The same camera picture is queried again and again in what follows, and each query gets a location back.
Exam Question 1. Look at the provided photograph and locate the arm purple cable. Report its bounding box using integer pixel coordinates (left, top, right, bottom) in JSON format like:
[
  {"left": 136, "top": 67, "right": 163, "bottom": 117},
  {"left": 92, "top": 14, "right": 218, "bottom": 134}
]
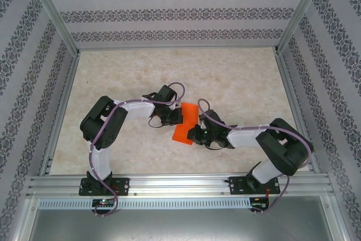
[
  {"left": 198, "top": 99, "right": 314, "bottom": 216},
  {"left": 89, "top": 82, "right": 187, "bottom": 218}
]

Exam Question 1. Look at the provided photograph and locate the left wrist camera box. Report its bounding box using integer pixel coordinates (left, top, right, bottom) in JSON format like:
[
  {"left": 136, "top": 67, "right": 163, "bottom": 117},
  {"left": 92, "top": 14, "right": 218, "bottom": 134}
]
[{"left": 156, "top": 85, "right": 178, "bottom": 103}]

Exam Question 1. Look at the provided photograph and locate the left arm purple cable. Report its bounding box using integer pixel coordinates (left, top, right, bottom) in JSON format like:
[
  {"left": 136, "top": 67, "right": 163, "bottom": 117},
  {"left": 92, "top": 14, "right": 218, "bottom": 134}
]
[{"left": 89, "top": 82, "right": 187, "bottom": 218}]

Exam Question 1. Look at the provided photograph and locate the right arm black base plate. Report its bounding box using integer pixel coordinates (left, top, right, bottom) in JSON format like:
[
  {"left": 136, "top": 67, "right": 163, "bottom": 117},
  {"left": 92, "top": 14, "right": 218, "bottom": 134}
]
[{"left": 228, "top": 176, "right": 280, "bottom": 196}]

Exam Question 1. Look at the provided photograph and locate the aluminium frame post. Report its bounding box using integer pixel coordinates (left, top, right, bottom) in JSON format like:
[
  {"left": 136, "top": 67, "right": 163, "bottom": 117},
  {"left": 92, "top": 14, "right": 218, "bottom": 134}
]
[
  {"left": 274, "top": 0, "right": 330, "bottom": 55},
  {"left": 24, "top": 0, "right": 80, "bottom": 55}
]

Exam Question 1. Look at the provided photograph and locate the aluminium mounting rail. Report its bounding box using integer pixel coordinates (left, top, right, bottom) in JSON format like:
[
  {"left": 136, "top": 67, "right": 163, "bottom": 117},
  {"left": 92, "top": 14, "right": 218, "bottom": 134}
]
[{"left": 27, "top": 173, "right": 335, "bottom": 196}]

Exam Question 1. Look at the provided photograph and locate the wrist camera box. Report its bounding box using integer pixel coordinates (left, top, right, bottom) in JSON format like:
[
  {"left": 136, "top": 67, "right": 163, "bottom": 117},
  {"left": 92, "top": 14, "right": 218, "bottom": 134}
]
[
  {"left": 200, "top": 109, "right": 223, "bottom": 129},
  {"left": 156, "top": 85, "right": 178, "bottom": 103}
]

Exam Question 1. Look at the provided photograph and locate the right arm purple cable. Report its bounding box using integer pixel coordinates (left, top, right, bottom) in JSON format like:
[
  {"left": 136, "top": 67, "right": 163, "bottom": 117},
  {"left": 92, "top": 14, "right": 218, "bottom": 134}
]
[{"left": 198, "top": 99, "right": 314, "bottom": 216}]

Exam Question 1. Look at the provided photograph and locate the slotted cable duct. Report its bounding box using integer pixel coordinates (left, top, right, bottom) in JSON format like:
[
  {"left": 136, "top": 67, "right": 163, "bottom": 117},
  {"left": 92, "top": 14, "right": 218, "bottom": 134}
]
[{"left": 38, "top": 198, "right": 252, "bottom": 211}]

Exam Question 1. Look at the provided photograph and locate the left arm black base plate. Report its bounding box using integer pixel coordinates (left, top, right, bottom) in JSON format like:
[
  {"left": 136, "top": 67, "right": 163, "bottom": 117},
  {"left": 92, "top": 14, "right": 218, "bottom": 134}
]
[{"left": 78, "top": 177, "right": 130, "bottom": 196}]

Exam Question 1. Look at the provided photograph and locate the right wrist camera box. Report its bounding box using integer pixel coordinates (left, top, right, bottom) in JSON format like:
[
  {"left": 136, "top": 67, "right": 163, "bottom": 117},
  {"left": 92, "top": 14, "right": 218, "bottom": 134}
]
[{"left": 200, "top": 109, "right": 223, "bottom": 129}]

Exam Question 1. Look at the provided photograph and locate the aluminium side rail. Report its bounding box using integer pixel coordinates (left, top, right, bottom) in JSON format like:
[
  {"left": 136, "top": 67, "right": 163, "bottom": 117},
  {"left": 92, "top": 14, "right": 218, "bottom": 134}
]
[
  {"left": 39, "top": 53, "right": 82, "bottom": 176},
  {"left": 274, "top": 50, "right": 322, "bottom": 173}
]

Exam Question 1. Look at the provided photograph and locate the orange paper sheet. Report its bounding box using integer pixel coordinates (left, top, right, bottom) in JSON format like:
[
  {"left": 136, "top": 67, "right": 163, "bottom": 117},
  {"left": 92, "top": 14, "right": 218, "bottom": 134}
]
[{"left": 171, "top": 102, "right": 199, "bottom": 146}]

